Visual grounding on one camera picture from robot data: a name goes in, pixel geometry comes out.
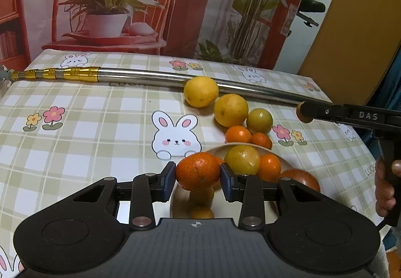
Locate green round fruit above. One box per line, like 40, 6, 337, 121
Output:
224, 145, 260, 176

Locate large orange mandarin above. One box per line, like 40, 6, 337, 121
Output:
175, 152, 220, 191

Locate small orange tangerine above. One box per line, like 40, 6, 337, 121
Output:
225, 125, 252, 143

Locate green yellow citrus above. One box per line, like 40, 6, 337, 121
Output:
246, 108, 273, 134

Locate yellow lemon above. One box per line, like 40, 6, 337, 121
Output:
214, 93, 249, 128
183, 76, 219, 108

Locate person's right hand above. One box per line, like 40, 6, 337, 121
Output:
374, 157, 397, 217

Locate small orange kumquat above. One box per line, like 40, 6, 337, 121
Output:
257, 153, 281, 183
251, 132, 272, 150

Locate beige fruit plate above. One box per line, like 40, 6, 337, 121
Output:
170, 143, 294, 224

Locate red brown fruit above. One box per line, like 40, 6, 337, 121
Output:
279, 168, 321, 193

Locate brown longan fruit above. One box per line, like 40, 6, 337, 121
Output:
295, 101, 314, 124

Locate wooden board panel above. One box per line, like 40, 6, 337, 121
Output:
298, 0, 400, 105

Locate checkered bunny tablecloth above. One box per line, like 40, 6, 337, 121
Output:
0, 48, 389, 278

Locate telescopic metal pole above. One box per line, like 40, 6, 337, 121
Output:
0, 65, 333, 106

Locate black office chair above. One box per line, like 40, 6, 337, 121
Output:
289, 0, 326, 28

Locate printed room scene backdrop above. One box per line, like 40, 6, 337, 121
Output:
1, 0, 305, 70

